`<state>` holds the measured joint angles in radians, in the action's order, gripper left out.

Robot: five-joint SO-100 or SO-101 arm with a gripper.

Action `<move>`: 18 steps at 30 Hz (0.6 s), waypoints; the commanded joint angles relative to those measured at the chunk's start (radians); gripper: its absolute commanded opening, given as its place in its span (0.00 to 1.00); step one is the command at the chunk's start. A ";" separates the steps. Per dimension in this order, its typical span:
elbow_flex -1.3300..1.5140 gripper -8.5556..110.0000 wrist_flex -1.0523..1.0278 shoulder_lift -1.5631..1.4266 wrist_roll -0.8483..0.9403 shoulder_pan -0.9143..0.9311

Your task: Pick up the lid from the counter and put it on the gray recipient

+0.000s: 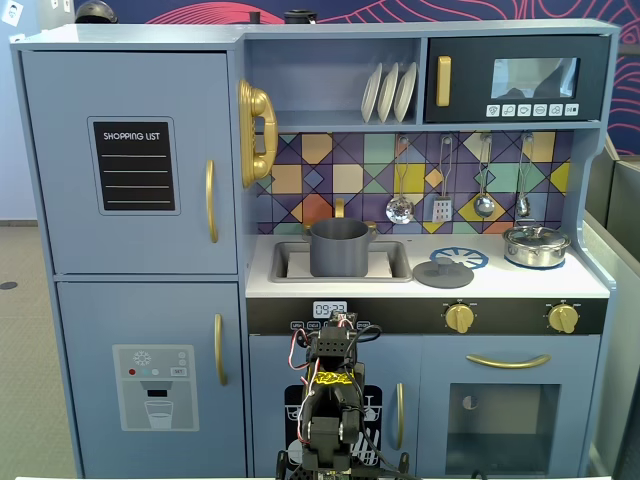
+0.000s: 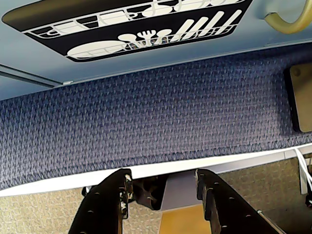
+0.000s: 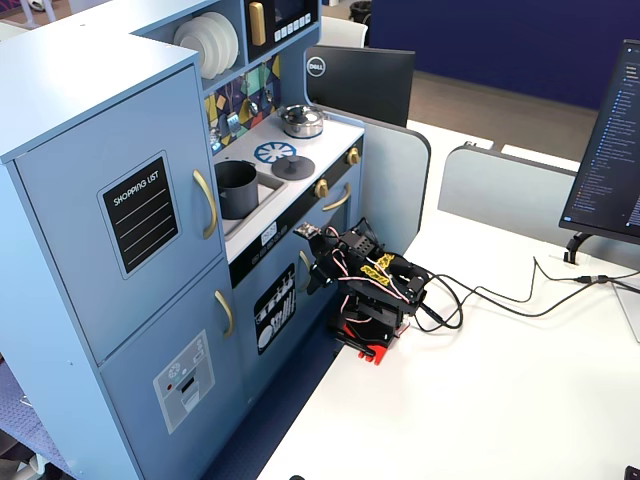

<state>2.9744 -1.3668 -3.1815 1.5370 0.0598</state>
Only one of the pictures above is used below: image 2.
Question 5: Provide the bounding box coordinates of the light blue toy kitchen cabinet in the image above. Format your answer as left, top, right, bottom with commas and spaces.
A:
0, 0, 312, 88

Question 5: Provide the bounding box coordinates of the yellowish curved door handle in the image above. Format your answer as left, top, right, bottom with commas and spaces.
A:
264, 0, 312, 34

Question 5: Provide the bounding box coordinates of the white cable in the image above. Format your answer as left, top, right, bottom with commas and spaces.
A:
293, 147, 312, 195

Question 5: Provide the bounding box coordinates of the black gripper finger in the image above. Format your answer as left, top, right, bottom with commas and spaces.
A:
195, 170, 276, 234
69, 168, 134, 234

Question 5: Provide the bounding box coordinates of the black bracket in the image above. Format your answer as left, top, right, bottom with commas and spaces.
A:
132, 176, 164, 210

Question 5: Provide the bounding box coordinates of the yellow wooden panel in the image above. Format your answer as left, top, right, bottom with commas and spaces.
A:
157, 201, 208, 234

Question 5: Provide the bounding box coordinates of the gray table leg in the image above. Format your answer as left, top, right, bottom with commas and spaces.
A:
159, 173, 203, 212

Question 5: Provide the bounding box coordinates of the black dish rack sticker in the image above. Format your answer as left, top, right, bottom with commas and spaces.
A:
1, 0, 254, 63

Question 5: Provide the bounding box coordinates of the blue woven rug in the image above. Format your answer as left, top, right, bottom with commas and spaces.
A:
0, 45, 312, 191

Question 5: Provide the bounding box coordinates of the wooden board with dark edge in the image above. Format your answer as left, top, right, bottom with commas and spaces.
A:
284, 63, 312, 134

